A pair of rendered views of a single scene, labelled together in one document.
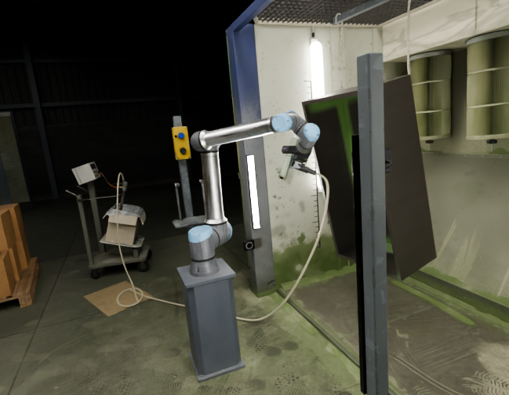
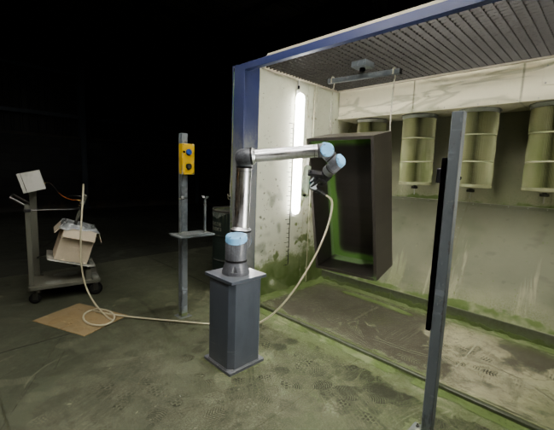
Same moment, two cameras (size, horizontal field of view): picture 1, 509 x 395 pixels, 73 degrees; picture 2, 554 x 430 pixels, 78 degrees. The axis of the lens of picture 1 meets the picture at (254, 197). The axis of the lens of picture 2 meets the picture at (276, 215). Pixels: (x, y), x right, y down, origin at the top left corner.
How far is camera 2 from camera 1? 1.06 m
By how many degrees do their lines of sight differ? 24
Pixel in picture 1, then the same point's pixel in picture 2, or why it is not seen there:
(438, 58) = (380, 124)
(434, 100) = not seen: hidden behind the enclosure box
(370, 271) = (446, 243)
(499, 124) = (422, 175)
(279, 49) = (275, 93)
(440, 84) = not seen: hidden behind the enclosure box
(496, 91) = (422, 153)
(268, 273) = not seen: hidden behind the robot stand
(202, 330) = (237, 325)
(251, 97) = (252, 128)
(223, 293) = (255, 292)
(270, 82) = (266, 119)
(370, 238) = (450, 222)
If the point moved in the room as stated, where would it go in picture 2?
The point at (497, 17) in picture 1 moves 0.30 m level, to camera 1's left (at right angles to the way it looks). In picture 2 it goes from (428, 104) to (404, 101)
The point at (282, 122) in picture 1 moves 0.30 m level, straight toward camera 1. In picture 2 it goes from (329, 149) to (353, 147)
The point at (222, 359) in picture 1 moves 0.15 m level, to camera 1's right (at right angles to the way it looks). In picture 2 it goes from (247, 353) to (268, 349)
